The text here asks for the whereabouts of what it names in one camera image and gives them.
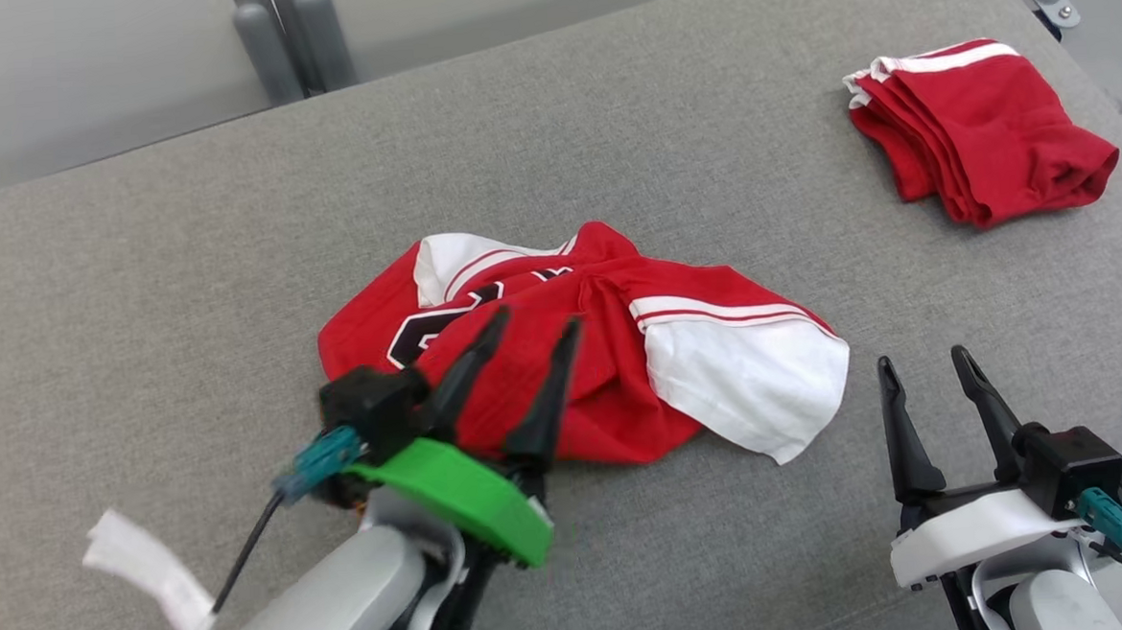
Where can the grey partition post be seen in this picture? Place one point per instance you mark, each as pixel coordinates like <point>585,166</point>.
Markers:
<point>292,41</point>

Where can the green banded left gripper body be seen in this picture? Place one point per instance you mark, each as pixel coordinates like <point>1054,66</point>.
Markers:
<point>455,489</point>

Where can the folded red white shorts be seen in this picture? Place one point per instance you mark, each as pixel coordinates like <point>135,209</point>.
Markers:
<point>993,129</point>

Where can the red white jersey shirt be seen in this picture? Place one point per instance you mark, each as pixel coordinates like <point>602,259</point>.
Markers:
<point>718,374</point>

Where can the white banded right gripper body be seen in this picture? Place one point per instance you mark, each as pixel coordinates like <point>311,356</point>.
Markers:
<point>966,529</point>

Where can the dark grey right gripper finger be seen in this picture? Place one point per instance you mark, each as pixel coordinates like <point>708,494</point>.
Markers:
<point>909,450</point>
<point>997,427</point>

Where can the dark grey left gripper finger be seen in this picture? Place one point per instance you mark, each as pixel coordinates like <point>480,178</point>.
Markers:
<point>547,412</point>
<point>468,373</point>

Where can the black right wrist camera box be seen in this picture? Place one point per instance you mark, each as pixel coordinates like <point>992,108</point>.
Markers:
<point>1068,466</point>

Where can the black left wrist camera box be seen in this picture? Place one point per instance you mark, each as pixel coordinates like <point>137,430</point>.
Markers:
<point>379,406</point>

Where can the grey fabric sofa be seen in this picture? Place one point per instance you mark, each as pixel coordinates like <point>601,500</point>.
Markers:
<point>187,325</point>

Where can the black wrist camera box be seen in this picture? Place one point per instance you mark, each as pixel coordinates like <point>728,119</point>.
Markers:
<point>1068,466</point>
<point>379,406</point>

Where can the white tape tag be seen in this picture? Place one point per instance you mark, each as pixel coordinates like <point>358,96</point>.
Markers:
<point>152,572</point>

